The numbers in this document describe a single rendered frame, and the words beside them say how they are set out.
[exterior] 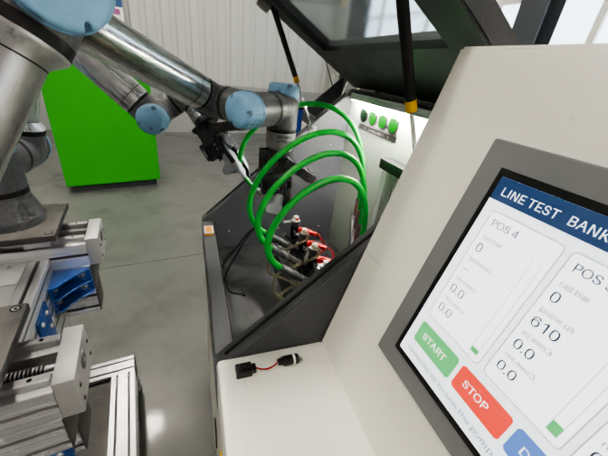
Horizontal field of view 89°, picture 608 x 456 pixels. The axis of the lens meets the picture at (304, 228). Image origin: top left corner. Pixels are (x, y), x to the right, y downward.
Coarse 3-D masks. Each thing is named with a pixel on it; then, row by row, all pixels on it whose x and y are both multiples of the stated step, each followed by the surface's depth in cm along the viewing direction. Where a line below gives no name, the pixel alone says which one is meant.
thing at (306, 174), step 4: (284, 160) 80; (288, 160) 80; (292, 160) 82; (284, 164) 80; (288, 164) 80; (292, 164) 81; (288, 168) 81; (304, 168) 83; (308, 168) 85; (296, 172) 82; (300, 172) 83; (304, 172) 83; (308, 172) 83; (312, 172) 85; (300, 176) 83; (304, 176) 84; (308, 176) 84; (312, 176) 85; (316, 176) 85; (304, 180) 86; (308, 180) 85; (312, 180) 85
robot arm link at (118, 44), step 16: (112, 16) 49; (112, 32) 49; (128, 32) 51; (80, 48) 48; (96, 48) 49; (112, 48) 50; (128, 48) 51; (144, 48) 53; (160, 48) 57; (112, 64) 52; (128, 64) 53; (144, 64) 54; (160, 64) 56; (176, 64) 59; (144, 80) 57; (160, 80) 58; (176, 80) 60; (192, 80) 63; (208, 80) 67; (176, 96) 64; (192, 96) 65; (208, 96) 67; (208, 112) 71
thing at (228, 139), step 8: (200, 120) 90; (208, 120) 91; (216, 120) 95; (200, 128) 92; (208, 128) 92; (200, 136) 93; (208, 136) 93; (216, 136) 89; (224, 136) 91; (208, 144) 91; (216, 144) 91; (232, 144) 92; (208, 152) 92; (216, 152) 91; (208, 160) 92
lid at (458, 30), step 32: (288, 0) 84; (320, 0) 71; (352, 0) 62; (384, 0) 55; (416, 0) 46; (448, 0) 42; (480, 0) 41; (320, 32) 90; (352, 32) 76; (384, 32) 65; (416, 32) 57; (448, 32) 48; (480, 32) 43; (512, 32) 45; (352, 64) 92; (384, 64) 76; (416, 64) 65; (448, 64) 57; (416, 96) 82
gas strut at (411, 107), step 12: (396, 0) 42; (408, 0) 41; (396, 12) 43; (408, 12) 42; (408, 24) 43; (408, 36) 44; (408, 48) 45; (408, 60) 46; (408, 72) 47; (408, 84) 48; (408, 96) 49; (408, 108) 50
